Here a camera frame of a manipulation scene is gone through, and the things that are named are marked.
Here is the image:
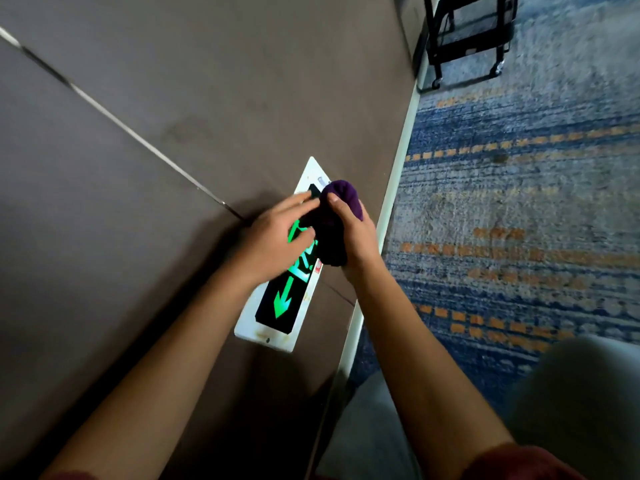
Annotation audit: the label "person's right hand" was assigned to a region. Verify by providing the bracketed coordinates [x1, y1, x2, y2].
[326, 192, 386, 284]

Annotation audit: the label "red sleeve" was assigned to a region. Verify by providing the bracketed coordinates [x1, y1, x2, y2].
[459, 443, 587, 480]

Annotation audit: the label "person's left forearm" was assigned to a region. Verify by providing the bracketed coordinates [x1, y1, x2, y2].
[39, 262, 268, 480]

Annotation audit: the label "white exit sign green arrow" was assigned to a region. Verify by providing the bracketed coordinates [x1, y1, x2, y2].
[233, 156, 332, 354]

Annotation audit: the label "purple cleaning cloth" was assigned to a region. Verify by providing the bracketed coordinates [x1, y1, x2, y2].
[299, 180, 364, 268]

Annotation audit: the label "metal wall trim strip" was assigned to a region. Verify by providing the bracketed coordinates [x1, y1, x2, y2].
[0, 26, 247, 223]

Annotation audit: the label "white baseboard strip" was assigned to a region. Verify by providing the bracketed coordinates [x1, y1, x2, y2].
[303, 45, 437, 480]

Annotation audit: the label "person's left hand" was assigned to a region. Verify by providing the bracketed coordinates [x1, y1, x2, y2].
[231, 192, 321, 291]

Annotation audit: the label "black metal wheeled cart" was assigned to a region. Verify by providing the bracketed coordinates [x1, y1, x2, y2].
[421, 0, 519, 91]

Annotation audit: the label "grey trousers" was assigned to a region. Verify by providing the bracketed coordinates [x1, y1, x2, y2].
[316, 336, 640, 480]

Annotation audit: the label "person's right forearm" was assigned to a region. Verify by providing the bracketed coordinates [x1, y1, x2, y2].
[342, 257, 518, 480]

